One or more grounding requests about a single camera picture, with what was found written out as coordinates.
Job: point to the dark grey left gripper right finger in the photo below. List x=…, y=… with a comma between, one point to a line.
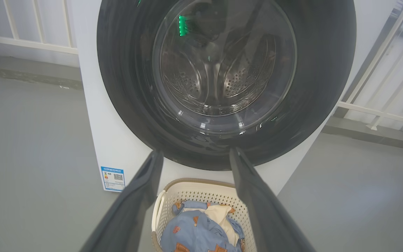
x=261, y=210

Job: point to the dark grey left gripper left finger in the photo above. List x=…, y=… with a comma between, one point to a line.
x=128, y=210

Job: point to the cream garment with black lettering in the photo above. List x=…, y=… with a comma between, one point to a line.
x=220, y=215

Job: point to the blue cartoon print garment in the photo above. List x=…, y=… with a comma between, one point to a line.
x=191, y=231

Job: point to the black round glass washer door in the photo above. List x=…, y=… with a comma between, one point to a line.
x=124, y=70

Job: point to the cream perforated laundry basket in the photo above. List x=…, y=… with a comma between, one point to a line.
x=201, y=190

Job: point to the white front-load washing machine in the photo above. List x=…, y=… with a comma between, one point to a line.
x=110, y=133

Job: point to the blue energy label sticker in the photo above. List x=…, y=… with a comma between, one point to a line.
x=113, y=178

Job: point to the steel washer drum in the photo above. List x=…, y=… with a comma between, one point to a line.
x=219, y=84

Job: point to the white metal railing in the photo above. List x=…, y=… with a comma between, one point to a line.
x=373, y=111
x=23, y=42

